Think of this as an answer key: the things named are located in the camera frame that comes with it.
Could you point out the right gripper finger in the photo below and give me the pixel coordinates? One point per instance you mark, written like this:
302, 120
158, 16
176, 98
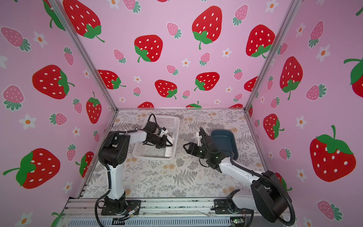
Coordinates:
190, 145
187, 148

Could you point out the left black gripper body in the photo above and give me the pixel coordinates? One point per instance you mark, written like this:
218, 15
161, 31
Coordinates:
158, 141

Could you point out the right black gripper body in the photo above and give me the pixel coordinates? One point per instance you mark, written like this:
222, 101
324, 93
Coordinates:
198, 152

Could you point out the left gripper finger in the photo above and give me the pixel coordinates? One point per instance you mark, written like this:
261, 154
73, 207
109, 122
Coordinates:
167, 138
166, 144

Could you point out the white plastic mesh basket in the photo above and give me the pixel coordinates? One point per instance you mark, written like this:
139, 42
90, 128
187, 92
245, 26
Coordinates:
168, 125

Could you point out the dark teal plastic bin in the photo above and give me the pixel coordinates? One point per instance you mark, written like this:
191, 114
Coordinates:
225, 140

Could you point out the white paper napkin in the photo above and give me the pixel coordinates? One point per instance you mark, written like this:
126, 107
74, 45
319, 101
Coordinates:
169, 150

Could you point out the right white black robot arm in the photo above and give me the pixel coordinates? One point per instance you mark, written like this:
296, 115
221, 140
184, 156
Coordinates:
269, 197

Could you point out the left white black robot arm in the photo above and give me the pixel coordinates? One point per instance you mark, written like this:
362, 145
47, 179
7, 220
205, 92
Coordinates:
113, 153

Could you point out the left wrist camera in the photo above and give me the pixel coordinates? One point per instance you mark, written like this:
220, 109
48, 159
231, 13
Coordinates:
151, 127

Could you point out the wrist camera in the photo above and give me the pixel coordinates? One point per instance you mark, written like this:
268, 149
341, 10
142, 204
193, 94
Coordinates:
151, 127
205, 142

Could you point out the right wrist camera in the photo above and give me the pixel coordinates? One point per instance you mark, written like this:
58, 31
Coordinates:
205, 142

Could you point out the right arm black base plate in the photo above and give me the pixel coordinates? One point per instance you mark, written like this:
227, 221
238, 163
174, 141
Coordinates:
225, 206

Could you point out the aluminium frame rail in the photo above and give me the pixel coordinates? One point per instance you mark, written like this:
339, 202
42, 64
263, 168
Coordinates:
161, 212

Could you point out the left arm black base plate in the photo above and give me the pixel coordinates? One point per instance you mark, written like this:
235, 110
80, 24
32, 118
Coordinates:
128, 207

